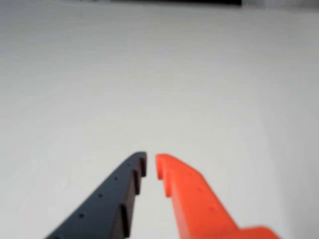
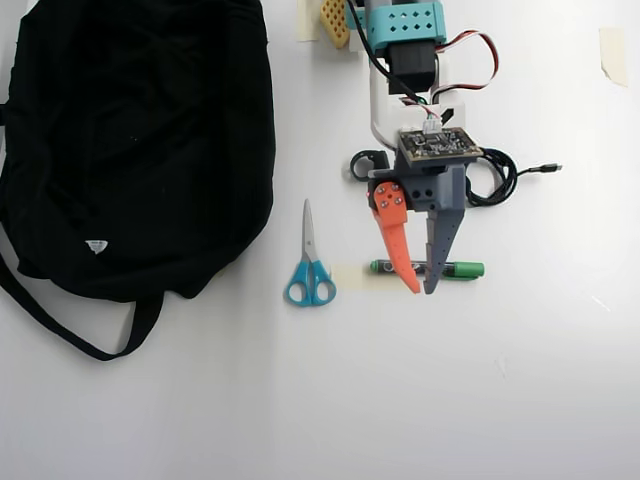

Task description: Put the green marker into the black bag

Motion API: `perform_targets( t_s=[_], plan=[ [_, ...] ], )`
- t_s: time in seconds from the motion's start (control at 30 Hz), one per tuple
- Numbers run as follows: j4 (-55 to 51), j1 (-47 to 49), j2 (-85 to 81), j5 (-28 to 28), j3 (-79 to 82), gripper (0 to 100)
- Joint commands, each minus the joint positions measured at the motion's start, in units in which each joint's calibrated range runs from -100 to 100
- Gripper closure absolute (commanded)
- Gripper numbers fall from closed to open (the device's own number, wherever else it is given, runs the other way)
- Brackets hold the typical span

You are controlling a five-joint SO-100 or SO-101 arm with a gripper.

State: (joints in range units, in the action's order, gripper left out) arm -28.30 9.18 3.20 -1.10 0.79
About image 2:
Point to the long beige masking tape strip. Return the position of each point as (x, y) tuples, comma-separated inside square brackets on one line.
[(350, 278)]

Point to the yellow perforated robot base part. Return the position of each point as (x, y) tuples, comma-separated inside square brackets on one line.
[(334, 25)]

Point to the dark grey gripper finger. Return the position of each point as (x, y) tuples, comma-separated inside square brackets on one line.
[(440, 240)]

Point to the black fabric bag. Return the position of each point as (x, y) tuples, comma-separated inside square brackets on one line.
[(125, 150)]

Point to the white grey teal robot arm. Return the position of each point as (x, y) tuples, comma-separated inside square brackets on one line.
[(410, 20)]

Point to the narrow beige masking tape strip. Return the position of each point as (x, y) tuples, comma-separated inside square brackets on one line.
[(306, 25)]

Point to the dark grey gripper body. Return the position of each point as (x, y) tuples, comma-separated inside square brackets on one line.
[(426, 194)]

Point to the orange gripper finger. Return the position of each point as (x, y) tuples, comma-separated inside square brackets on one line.
[(395, 240)]

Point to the torn beige masking tape strip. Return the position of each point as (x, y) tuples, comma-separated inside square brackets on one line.
[(614, 55)]

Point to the green marker with black barrel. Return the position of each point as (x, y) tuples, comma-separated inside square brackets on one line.
[(465, 270)]

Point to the bare camera circuit board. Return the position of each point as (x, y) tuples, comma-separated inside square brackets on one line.
[(440, 145)]

